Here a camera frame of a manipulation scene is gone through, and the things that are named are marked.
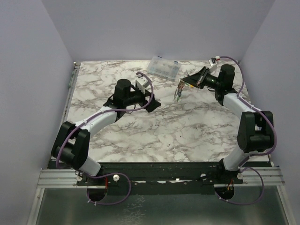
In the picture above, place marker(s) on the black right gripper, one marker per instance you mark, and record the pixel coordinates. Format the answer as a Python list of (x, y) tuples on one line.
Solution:
[(200, 78)]

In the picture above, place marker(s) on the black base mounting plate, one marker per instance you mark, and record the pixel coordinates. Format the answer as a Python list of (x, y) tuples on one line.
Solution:
[(205, 176)]

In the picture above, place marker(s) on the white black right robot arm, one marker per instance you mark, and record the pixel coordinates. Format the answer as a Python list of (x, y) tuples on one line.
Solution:
[(256, 131)]

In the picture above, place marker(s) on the clear plastic organizer box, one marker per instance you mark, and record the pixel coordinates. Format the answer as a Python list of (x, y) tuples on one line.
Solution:
[(166, 69)]

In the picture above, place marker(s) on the aluminium front rail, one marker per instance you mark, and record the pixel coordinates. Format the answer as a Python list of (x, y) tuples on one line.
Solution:
[(67, 178)]

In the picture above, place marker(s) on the aluminium left side rail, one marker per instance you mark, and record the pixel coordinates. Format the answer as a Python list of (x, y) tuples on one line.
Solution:
[(71, 88)]

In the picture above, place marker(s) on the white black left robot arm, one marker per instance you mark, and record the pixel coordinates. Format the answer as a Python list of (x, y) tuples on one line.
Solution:
[(72, 142)]

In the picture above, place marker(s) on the aluminium rail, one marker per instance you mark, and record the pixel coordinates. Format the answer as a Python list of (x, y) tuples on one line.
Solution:
[(67, 178), (71, 88)]

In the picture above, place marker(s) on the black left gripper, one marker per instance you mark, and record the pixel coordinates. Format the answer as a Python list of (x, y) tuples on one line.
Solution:
[(153, 104)]

